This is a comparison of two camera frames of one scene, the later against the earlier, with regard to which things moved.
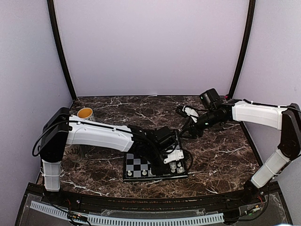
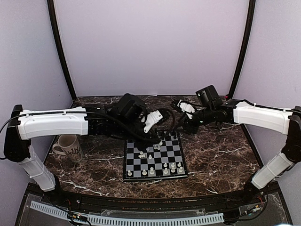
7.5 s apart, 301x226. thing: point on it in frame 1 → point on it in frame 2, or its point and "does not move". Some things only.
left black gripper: (156, 171) → (148, 141)
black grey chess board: (137, 166) does not move
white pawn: (144, 173) does not move
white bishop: (173, 170) does not move
